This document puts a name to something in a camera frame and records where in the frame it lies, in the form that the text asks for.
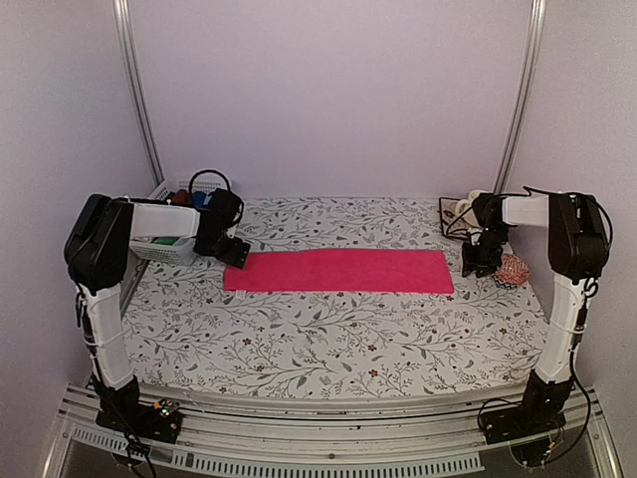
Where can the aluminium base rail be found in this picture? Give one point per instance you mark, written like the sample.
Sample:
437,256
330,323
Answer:
238,436

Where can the patterned square coaster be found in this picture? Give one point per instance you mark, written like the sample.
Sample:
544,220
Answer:
453,225

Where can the green rolled towel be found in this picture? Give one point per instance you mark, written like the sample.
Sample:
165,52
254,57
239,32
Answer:
165,241

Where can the blue rolled towel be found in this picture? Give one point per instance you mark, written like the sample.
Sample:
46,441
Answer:
200,198

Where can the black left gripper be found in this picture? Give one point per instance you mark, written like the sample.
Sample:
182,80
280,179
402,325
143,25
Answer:
237,256

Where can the left aluminium frame post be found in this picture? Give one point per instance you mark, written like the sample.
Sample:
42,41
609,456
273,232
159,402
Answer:
123,24

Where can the brown rolled towel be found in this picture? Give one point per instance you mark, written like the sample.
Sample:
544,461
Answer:
181,197

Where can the aluminium frame post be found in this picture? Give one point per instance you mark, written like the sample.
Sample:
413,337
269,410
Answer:
123,24
529,63

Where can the cream ceramic mug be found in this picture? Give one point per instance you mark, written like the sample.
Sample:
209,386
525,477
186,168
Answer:
466,204

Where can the right aluminium frame post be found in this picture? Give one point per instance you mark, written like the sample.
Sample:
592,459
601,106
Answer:
529,63

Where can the pink towel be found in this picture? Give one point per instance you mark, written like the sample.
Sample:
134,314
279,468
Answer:
343,270

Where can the right robot arm white sleeve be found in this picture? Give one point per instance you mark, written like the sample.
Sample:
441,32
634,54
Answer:
579,235

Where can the white plastic basket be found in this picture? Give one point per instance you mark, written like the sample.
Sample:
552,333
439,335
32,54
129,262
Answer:
172,250

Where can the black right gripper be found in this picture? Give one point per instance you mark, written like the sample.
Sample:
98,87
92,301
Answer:
471,263

